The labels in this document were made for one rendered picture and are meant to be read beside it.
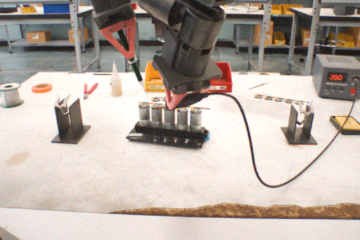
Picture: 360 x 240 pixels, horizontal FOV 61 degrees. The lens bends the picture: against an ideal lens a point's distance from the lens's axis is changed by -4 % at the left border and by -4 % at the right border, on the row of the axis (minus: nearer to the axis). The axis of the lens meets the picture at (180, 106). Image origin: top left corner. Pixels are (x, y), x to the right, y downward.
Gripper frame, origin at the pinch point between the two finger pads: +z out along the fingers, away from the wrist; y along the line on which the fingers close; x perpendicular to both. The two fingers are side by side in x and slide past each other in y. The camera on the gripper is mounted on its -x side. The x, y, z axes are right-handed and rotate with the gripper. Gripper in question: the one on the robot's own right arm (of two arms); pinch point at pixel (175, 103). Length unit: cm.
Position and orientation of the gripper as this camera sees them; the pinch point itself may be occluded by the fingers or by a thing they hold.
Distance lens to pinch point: 57.8
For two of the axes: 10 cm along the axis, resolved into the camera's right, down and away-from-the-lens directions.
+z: -2.3, 6.6, 7.1
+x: 4.6, 7.2, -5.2
